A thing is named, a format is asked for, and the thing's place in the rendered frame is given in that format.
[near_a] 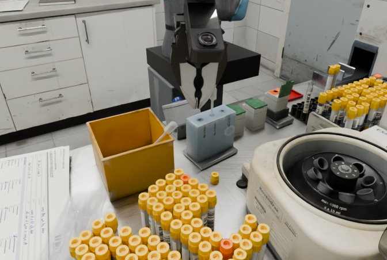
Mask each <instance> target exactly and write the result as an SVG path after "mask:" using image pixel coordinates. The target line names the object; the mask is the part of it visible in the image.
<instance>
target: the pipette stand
mask: <svg viewBox="0 0 387 260"><path fill-rule="evenodd" d="M235 121H236V111H234V110H233V109H230V108H229V107H227V106H226V105H224V104H223V105H220V106H217V107H216V108H213V116H211V109H210V110H207V111H205V112H202V113H199V114H196V115H194V116H191V117H189V118H186V133H187V148H186V149H184V150H183V154H184V155H186V156H187V157H188V158H189V159H190V160H191V161H193V163H194V164H196V165H197V166H198V167H199V168H200V169H201V170H203V169H205V168H206V167H209V166H211V165H213V164H215V163H217V162H219V161H221V160H223V159H225V158H227V157H229V156H231V155H233V154H235V153H237V152H238V149H236V148H235V147H233V142H234V129H235Z"/></svg>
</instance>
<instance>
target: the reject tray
mask: <svg viewBox="0 0 387 260"><path fill-rule="evenodd" d="M302 97H303V94H301V93H299V92H297V91H295V90H293V89H292V90H291V94H290V95H289V99H288V102H290V101H293V100H297V99H299V98H302Z"/></svg>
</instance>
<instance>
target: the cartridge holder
mask: <svg viewBox="0 0 387 260"><path fill-rule="evenodd" d="M265 120H266V121H268V122H269V123H270V124H272V125H273V126H275V127H277V128H280V127H283V126H285V125H288V124H291V123H293V121H294V118H292V117H291V116H289V108H288V107H287V108H286V109H283V110H280V111H278V112H274V111H273V110H271V109H269V108H267V114H266V119H265Z"/></svg>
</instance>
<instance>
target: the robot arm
mask: <svg viewBox="0 0 387 260"><path fill-rule="evenodd" d="M248 1H249V0H164V13H165V29H166V30H165V36H164V40H163V43H162V55H163V56H165V57H167V58H170V63H171V67H172V71H173V73H174V75H175V77H176V80H177V82H178V84H179V86H180V89H181V91H182V92H183V94H184V97H185V99H186V100H187V102H188V103H189V104H190V105H191V106H192V108H193V109H196V106H197V100H196V97H195V91H196V88H195V85H194V79H195V77H196V67H195V65H194V64H193V63H202V64H201V65H200V73H201V76H202V82H201V84H200V94H199V96H198V109H200V108H201V107H202V106H203V105H204V104H205V103H206V102H207V101H208V99H209V98H210V96H211V95H212V93H213V91H214V89H215V87H216V85H217V84H218V83H219V81H220V79H221V76H222V74H223V72H224V70H225V68H226V65H227V45H228V44H227V42H224V40H223V36H222V35H223V34H224V33H225V31H224V30H223V29H222V28H221V21H229V22H232V21H241V20H243V19H244V18H245V15H246V11H247V7H248Z"/></svg>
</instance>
